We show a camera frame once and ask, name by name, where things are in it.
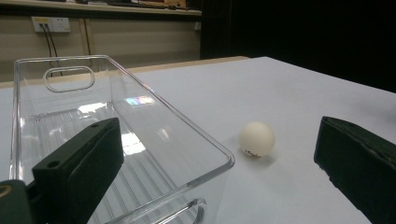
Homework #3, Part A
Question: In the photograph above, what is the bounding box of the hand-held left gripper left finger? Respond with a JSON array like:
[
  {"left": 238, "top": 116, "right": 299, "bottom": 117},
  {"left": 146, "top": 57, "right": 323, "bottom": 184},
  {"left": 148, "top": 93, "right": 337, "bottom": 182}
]
[{"left": 32, "top": 117, "right": 125, "bottom": 224}]

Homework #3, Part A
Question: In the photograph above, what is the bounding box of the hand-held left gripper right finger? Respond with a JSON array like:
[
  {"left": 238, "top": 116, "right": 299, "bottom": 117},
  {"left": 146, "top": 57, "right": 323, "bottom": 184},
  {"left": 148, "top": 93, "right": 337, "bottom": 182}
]
[{"left": 313, "top": 116, "right": 396, "bottom": 224}]

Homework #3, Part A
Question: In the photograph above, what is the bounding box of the clear plastic storage bin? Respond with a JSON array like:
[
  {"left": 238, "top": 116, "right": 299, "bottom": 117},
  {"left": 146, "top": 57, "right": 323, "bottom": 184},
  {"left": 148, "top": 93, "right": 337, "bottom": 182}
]
[{"left": 8, "top": 54, "right": 236, "bottom": 224}]

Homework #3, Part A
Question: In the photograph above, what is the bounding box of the white ping pong ball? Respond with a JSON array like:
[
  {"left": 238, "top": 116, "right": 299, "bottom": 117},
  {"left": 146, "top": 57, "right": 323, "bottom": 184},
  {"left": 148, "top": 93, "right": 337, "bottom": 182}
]
[{"left": 238, "top": 121, "right": 276, "bottom": 158}]

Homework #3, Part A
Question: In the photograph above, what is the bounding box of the black curtain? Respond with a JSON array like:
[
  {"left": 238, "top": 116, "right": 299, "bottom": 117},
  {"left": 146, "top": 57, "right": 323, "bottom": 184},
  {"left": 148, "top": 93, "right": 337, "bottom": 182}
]
[{"left": 199, "top": 0, "right": 396, "bottom": 93}]

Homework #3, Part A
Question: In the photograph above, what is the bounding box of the wooden shelf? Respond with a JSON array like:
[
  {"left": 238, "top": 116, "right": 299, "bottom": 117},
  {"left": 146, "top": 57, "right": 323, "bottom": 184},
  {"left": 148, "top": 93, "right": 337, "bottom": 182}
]
[{"left": 0, "top": 0, "right": 203, "bottom": 17}]

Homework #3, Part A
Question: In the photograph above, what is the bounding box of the black power cable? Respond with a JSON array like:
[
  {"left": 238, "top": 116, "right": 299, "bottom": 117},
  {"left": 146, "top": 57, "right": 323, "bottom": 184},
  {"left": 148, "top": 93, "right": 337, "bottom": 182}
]
[
  {"left": 45, "top": 23, "right": 64, "bottom": 77},
  {"left": 82, "top": 18, "right": 92, "bottom": 56},
  {"left": 39, "top": 23, "right": 54, "bottom": 77}
]

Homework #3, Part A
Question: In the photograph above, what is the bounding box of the white wall power socket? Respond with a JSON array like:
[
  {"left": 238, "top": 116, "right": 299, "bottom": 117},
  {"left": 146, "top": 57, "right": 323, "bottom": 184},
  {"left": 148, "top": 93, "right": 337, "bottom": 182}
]
[{"left": 31, "top": 16, "right": 72, "bottom": 34}]

